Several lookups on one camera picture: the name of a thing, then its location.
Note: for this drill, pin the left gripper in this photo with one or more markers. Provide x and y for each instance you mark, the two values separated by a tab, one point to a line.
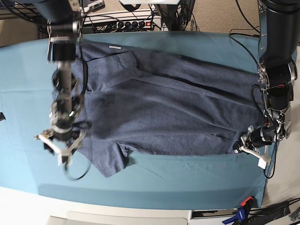
255	142

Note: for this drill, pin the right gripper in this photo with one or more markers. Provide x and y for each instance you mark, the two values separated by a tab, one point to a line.
62	141

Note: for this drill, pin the blue-grey T-shirt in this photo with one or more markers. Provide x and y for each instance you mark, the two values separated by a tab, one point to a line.
162	104

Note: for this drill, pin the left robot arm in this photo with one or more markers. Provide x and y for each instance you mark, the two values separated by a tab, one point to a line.
279	34

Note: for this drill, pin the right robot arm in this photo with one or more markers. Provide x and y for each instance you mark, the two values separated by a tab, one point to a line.
64	26

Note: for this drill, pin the teal table cloth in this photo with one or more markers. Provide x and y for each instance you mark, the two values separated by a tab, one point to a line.
150	181

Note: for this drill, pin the blue orange clamp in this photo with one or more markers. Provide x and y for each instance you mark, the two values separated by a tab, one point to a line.
242	213

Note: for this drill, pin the white foam board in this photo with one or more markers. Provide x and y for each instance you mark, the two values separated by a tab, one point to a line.
78	218

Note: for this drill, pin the white power strip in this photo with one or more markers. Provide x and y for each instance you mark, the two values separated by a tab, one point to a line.
136	26

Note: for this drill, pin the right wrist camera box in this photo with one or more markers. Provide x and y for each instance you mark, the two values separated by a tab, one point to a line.
64	159

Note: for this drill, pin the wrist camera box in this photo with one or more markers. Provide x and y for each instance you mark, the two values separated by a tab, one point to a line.
64	159
262	163

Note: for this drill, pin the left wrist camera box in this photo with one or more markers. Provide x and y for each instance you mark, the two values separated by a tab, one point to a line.
262	163

